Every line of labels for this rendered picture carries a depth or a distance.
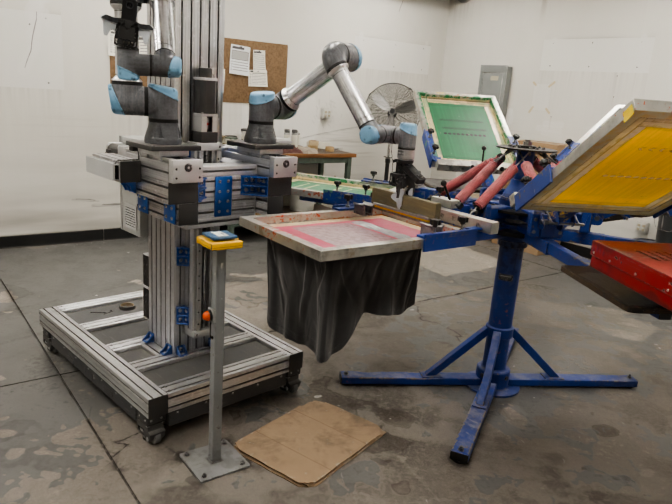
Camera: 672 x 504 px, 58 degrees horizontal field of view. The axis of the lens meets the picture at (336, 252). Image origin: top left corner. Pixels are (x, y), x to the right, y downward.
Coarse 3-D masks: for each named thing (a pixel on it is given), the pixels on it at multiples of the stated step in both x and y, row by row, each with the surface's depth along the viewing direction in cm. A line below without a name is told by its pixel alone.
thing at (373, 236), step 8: (368, 232) 254; (376, 232) 256; (400, 232) 259; (408, 232) 260; (416, 232) 261; (312, 240) 234; (320, 240) 235; (328, 240) 236; (336, 240) 237; (344, 240) 238; (352, 240) 239; (360, 240) 240; (368, 240) 241; (376, 240) 242; (384, 240) 243
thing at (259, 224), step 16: (240, 224) 250; (256, 224) 240; (416, 224) 275; (288, 240) 222; (304, 240) 219; (400, 240) 230; (416, 240) 232; (320, 256) 207; (336, 256) 210; (352, 256) 215
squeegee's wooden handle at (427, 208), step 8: (376, 192) 276; (384, 192) 272; (392, 192) 268; (376, 200) 277; (384, 200) 272; (392, 200) 268; (408, 200) 260; (416, 200) 256; (424, 200) 253; (400, 208) 264; (408, 208) 260; (416, 208) 256; (424, 208) 253; (432, 208) 249; (440, 208) 249; (432, 216) 250
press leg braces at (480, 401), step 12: (480, 336) 328; (492, 336) 323; (516, 336) 331; (456, 348) 332; (468, 348) 330; (492, 348) 319; (528, 348) 334; (444, 360) 330; (492, 360) 315; (540, 360) 337; (420, 372) 334; (432, 372) 331; (492, 372) 313; (552, 372) 340; (480, 396) 306
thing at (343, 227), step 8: (312, 224) 262; (320, 224) 263; (328, 224) 264; (336, 224) 265; (344, 224) 266; (352, 224) 267; (376, 224) 271; (384, 224) 272; (392, 224) 274; (400, 224) 275; (288, 232) 244; (296, 232) 245; (304, 232) 246; (312, 232) 247; (320, 232) 248; (328, 232) 249; (336, 232) 250; (344, 232) 251; (352, 232) 252; (360, 232) 253
